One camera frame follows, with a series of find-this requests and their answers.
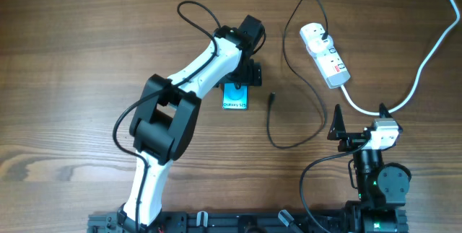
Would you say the Galaxy smartphone blue screen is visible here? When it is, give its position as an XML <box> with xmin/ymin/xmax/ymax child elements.
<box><xmin>222</xmin><ymin>83</ymin><xmax>248</xmax><ymax>110</ymax></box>

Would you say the black USB charging cable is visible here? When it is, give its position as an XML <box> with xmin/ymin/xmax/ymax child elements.
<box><xmin>266</xmin><ymin>0</ymin><xmax>330</xmax><ymax>150</ymax></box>

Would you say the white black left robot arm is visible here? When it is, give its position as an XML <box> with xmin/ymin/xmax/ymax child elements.
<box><xmin>117</xmin><ymin>15</ymin><xmax>266</xmax><ymax>232</ymax></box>

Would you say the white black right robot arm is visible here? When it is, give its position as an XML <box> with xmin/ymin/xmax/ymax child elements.
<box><xmin>327</xmin><ymin>104</ymin><xmax>411</xmax><ymax>233</ymax></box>

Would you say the white power strip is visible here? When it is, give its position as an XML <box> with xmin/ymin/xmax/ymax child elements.
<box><xmin>300</xmin><ymin>23</ymin><xmax>351</xmax><ymax>89</ymax></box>

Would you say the white USB wall charger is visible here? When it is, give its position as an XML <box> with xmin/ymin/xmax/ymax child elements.
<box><xmin>306</xmin><ymin>35</ymin><xmax>333</xmax><ymax>57</ymax></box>

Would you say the white power strip cord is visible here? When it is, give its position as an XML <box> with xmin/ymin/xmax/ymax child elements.
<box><xmin>339</xmin><ymin>0</ymin><xmax>462</xmax><ymax>117</ymax></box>

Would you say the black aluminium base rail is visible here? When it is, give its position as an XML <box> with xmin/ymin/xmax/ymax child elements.
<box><xmin>87</xmin><ymin>209</ymin><xmax>409</xmax><ymax>233</ymax></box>

